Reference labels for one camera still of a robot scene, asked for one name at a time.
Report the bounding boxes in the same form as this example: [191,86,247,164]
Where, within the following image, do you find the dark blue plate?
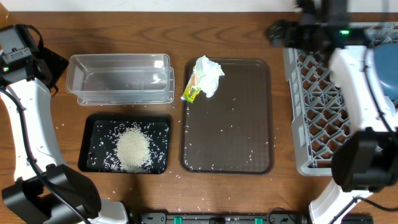
[374,43,398,101]

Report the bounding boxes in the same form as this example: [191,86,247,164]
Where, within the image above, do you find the brown serving tray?
[180,58,274,175]

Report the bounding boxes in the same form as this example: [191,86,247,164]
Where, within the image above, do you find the pile of rice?
[90,121,170,174]

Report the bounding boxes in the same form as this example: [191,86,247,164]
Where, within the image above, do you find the clear plastic bin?
[66,54,171,95]

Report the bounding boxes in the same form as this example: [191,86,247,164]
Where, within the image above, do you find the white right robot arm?
[266,1,397,223]

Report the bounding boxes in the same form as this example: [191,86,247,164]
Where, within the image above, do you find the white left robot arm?
[1,24,129,223]

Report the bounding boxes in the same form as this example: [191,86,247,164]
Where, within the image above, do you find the black tray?
[77,113,171,175]

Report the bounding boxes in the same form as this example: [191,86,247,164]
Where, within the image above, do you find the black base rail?
[139,212,374,224]

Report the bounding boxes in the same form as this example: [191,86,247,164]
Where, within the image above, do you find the yellow green snack wrapper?
[181,67,201,103]

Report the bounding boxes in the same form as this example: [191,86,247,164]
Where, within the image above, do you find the grey dishwasher rack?
[282,22,398,177]

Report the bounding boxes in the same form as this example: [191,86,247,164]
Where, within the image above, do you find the white tissue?
[193,55,224,98]

